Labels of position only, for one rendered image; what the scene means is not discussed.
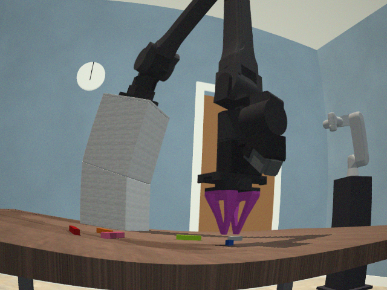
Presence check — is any lime green rod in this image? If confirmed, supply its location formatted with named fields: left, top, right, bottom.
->
left=176, top=235, right=201, bottom=240

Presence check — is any red block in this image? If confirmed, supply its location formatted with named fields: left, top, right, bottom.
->
left=69, top=225, right=80, bottom=236

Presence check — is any pink rectangular block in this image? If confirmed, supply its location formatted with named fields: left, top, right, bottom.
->
left=101, top=232, right=125, bottom=239

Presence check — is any orange rod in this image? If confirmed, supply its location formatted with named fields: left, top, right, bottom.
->
left=97, top=228, right=113, bottom=234

